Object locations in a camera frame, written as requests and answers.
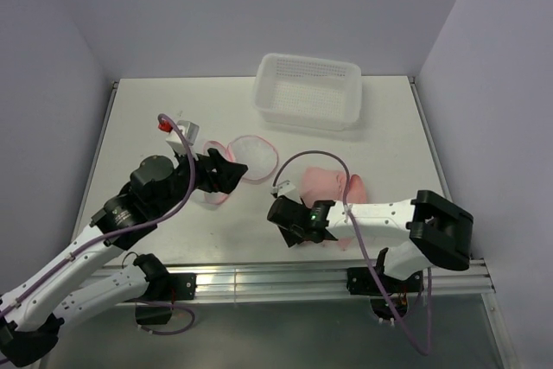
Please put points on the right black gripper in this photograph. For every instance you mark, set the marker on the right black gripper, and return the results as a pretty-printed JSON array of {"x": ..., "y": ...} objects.
[{"x": 291, "y": 238}]

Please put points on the pink bra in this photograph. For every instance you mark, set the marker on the pink bra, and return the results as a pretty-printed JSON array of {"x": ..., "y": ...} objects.
[{"x": 324, "y": 184}]

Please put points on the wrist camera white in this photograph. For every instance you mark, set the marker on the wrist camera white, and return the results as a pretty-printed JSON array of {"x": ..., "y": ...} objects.
[
  {"x": 285, "y": 189},
  {"x": 189, "y": 132}
]

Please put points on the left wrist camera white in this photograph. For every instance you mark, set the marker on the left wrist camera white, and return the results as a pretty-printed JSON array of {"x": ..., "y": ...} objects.
[{"x": 189, "y": 132}]

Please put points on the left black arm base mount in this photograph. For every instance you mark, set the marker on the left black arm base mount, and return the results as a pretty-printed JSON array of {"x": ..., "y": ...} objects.
[{"x": 159, "y": 302}]

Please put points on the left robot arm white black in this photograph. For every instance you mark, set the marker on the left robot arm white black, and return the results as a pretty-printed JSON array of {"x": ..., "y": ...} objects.
[{"x": 36, "y": 313}]

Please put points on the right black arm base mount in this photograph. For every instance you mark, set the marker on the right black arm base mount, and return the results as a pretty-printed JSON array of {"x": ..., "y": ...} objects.
[{"x": 359, "y": 282}]

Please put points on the white plastic perforated basket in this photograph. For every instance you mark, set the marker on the white plastic perforated basket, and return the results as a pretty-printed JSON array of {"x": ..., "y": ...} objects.
[{"x": 308, "y": 92}]

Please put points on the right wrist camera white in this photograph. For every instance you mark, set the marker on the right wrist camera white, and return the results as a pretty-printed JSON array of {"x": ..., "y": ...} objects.
[{"x": 285, "y": 189}]

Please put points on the aluminium rail frame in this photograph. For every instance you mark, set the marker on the aluminium rail frame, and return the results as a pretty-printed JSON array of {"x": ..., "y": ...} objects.
[{"x": 311, "y": 281}]

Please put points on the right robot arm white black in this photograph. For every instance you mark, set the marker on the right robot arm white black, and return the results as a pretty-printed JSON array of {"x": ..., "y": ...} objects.
[{"x": 428, "y": 230}]

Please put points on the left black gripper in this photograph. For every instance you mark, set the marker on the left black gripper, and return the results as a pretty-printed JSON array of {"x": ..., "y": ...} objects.
[{"x": 225, "y": 176}]

